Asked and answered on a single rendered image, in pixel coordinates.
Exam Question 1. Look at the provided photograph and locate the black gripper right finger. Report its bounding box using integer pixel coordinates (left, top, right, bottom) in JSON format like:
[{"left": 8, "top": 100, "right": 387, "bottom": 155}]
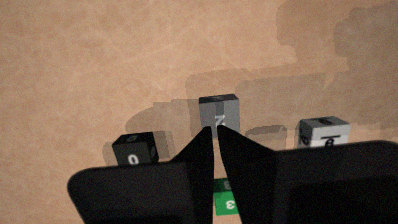
[{"left": 217, "top": 125, "right": 398, "bottom": 224}]

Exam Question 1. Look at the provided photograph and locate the black block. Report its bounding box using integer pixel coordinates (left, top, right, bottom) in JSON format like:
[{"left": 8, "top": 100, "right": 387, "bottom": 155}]
[{"left": 112, "top": 132, "right": 159, "bottom": 165}]

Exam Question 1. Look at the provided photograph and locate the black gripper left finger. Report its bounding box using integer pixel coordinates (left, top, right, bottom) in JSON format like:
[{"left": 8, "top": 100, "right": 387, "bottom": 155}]
[{"left": 67, "top": 126, "right": 214, "bottom": 224}]

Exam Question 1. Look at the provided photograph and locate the green block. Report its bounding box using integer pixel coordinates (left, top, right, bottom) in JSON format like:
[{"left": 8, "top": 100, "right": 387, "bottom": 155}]
[{"left": 214, "top": 178, "right": 239, "bottom": 216}]

